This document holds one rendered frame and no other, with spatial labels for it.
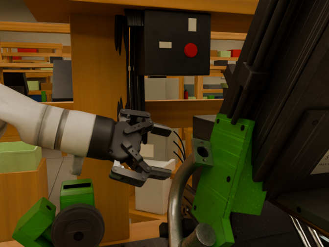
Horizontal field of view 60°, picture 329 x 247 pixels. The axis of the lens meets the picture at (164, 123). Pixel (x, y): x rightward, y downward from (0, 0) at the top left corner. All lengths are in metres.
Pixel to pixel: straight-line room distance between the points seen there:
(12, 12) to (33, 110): 10.46
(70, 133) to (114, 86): 0.33
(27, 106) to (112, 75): 0.34
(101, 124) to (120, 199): 0.40
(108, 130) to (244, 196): 0.26
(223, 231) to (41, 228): 0.28
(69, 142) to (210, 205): 0.27
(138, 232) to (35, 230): 0.50
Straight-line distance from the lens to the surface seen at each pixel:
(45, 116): 0.48
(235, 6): 0.77
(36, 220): 0.48
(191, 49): 0.72
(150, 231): 0.94
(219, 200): 0.52
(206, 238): 0.50
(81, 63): 0.77
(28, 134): 0.49
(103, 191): 0.83
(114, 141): 0.50
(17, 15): 10.87
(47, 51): 7.51
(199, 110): 0.94
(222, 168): 0.52
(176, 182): 0.61
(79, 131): 0.47
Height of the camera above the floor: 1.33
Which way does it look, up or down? 8 degrees down
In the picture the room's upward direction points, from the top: straight up
